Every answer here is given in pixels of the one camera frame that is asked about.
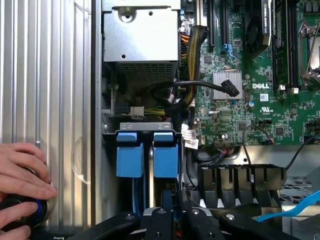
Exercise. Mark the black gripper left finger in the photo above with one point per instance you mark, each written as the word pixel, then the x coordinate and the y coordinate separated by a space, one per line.
pixel 157 225

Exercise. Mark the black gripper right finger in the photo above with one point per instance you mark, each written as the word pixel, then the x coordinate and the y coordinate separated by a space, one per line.
pixel 200 225

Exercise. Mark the person's bare hand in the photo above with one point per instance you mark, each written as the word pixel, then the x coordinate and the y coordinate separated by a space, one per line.
pixel 22 165

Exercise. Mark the black fan shroud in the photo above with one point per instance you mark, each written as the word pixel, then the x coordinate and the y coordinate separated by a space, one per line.
pixel 225 185

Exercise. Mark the hard drive in blue caddy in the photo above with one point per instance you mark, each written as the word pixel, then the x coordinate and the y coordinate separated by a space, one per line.
pixel 145 126

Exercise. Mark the silver drive cage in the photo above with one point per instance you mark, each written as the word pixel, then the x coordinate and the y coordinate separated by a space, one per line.
pixel 310 230

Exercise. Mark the white plastic connector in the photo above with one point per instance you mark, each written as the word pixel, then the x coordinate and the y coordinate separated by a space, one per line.
pixel 137 111

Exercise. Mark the green motherboard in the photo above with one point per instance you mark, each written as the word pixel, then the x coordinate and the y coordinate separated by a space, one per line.
pixel 275 112

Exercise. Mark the silver heat sink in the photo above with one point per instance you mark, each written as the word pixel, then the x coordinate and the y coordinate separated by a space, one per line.
pixel 218 85

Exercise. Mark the open PC case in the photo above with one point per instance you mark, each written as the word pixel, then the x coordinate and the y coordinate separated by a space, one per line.
pixel 96 75

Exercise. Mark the silver power supply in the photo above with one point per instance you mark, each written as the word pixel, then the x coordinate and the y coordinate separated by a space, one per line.
pixel 140 37

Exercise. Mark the green RAM stick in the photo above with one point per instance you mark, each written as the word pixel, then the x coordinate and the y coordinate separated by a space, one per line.
pixel 280 50

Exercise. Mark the CPU socket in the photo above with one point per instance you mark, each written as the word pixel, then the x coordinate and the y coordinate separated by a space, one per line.
pixel 313 67

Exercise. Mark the black expansion slot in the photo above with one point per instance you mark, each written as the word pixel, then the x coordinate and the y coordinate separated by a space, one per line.
pixel 211 25
pixel 224 25

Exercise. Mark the black graphics card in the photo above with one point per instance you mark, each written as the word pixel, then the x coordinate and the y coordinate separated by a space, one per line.
pixel 257 32

